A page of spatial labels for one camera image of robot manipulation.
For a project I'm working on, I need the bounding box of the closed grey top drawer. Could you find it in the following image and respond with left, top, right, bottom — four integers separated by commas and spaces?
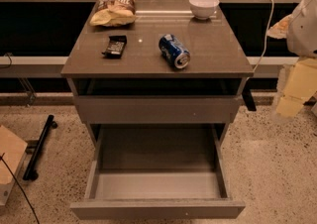
74, 96, 241, 124

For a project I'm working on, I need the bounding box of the grey drawer cabinet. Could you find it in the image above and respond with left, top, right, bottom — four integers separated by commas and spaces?
61, 0, 253, 146

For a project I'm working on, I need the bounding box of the white cable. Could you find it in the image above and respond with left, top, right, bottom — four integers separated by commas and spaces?
252, 0, 275, 72

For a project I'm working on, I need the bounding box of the white bowl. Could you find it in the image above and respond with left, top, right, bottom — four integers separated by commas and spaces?
189, 0, 219, 20

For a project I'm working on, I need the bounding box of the cardboard box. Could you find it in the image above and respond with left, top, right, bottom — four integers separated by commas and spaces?
0, 125, 27, 208

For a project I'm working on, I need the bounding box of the blue soda can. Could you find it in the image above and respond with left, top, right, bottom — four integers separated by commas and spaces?
158, 34, 190, 69

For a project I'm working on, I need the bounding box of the black bar on floor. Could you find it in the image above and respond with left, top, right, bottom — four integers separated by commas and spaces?
23, 115, 57, 180

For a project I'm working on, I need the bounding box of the black cable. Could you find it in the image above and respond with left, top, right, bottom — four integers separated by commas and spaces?
0, 152, 41, 224

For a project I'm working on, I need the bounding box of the grey drawer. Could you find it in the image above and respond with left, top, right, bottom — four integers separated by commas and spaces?
74, 96, 241, 124
70, 125, 245, 220

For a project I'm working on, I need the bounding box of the black snack wrapper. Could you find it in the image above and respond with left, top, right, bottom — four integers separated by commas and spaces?
102, 36, 127, 58

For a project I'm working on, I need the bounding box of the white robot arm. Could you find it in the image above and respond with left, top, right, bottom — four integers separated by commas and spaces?
274, 0, 317, 118

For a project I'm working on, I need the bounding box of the yellow chip bag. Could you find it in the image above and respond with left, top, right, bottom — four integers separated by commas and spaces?
90, 0, 136, 27

